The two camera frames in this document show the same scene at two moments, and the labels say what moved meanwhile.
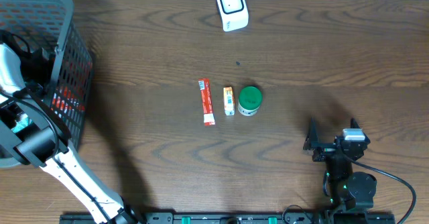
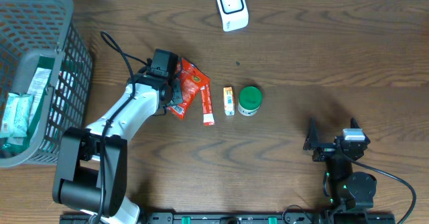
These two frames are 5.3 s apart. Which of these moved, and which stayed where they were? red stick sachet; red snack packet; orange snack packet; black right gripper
Moved: red snack packet
Stayed: red stick sachet; orange snack packet; black right gripper
